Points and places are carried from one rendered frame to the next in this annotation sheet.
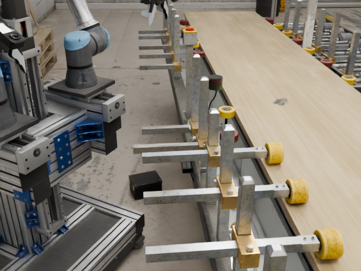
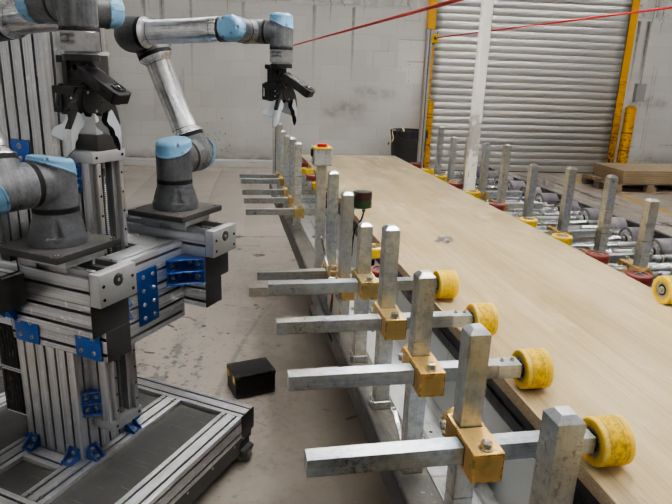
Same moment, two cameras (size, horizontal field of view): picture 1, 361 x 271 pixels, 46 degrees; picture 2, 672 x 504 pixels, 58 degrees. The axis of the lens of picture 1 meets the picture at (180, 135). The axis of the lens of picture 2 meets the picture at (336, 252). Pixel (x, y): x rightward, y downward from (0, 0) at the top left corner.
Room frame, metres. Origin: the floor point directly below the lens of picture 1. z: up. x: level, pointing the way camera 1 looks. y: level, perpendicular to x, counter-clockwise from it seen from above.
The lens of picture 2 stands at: (-0.18, 0.11, 1.51)
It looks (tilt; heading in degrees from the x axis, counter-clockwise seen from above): 17 degrees down; 355
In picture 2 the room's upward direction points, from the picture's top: 2 degrees clockwise
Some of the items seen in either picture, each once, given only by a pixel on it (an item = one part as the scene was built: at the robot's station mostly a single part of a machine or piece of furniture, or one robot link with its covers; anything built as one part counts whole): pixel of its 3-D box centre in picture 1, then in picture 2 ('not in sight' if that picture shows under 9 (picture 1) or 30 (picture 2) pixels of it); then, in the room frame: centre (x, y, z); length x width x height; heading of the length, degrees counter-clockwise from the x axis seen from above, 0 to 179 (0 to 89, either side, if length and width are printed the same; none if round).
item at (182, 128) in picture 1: (186, 129); (318, 274); (1.85, -0.03, 0.81); 0.44 x 0.03 x 0.04; 96
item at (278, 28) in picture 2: not in sight; (280, 31); (1.88, 0.11, 1.62); 0.09 x 0.08 x 0.11; 69
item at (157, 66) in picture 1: (170, 66); (288, 211); (2.85, 0.07, 0.80); 0.44 x 0.03 x 0.04; 96
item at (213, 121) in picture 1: (211, 165); (361, 304); (1.40, -0.12, 0.87); 0.04 x 0.04 x 0.48; 6
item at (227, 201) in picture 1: (226, 190); (388, 318); (1.13, -0.15, 0.95); 0.14 x 0.06 x 0.05; 6
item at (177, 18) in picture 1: (177, 49); (297, 189); (2.89, 0.02, 0.91); 0.04 x 0.04 x 0.48; 6
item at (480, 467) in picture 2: not in sight; (470, 442); (0.63, -0.20, 0.95); 0.14 x 0.06 x 0.05; 6
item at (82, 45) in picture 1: (78, 47); (174, 157); (1.88, 0.46, 1.21); 0.13 x 0.12 x 0.14; 159
